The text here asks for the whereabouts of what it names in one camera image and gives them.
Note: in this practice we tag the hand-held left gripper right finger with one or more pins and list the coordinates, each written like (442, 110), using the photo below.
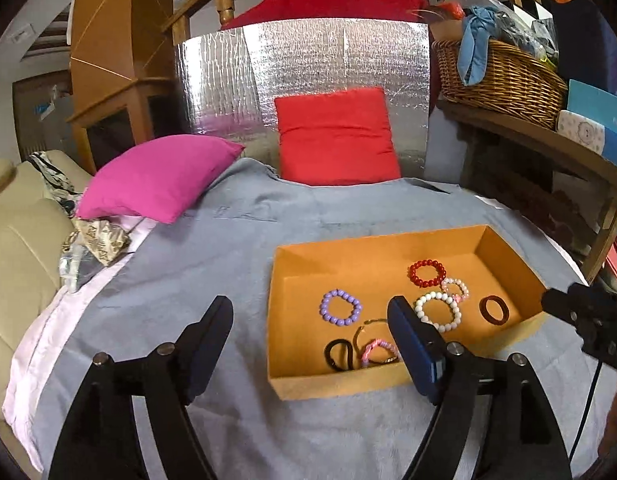
(408, 340)

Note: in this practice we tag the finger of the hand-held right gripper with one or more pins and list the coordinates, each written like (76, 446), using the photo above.
(558, 302)

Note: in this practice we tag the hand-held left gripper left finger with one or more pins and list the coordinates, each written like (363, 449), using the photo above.
(213, 335)

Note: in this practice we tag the thin gold bangle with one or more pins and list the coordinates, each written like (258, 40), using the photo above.
(357, 335)

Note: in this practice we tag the orange cardboard box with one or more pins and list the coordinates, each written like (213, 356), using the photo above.
(338, 385)

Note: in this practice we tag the grey blanket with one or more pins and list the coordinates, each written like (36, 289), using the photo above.
(213, 260)

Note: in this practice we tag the dark red bangle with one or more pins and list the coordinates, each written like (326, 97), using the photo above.
(483, 312)

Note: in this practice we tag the wooden shelf unit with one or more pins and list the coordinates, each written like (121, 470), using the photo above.
(603, 240)

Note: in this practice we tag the beige patterned cloth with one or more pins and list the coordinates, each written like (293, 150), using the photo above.
(101, 240)

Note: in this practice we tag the magenta pillow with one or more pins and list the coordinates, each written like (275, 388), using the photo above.
(153, 180)

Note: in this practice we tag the white floral box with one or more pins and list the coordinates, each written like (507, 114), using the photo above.
(583, 130)

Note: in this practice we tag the white bed sheet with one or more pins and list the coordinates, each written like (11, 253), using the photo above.
(38, 350)

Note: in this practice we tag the blue box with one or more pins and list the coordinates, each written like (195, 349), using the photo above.
(598, 102)

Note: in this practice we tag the beige sofa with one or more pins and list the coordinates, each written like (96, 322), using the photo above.
(23, 260)

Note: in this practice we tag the red pillow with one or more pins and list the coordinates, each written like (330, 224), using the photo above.
(338, 135)

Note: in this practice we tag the black white patterned cloth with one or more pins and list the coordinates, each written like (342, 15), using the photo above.
(53, 180)

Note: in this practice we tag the wicker basket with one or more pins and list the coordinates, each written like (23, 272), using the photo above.
(508, 85)

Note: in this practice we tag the silver foil insulation sheet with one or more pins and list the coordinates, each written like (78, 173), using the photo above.
(223, 85)

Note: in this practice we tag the dark blue bag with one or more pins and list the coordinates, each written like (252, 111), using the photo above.
(588, 35)

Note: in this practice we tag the blue cloth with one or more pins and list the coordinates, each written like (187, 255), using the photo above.
(476, 35)

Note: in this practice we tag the wooden cabinet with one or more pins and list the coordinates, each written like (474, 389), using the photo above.
(103, 35)

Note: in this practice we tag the wooden railing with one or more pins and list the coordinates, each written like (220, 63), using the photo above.
(226, 5)

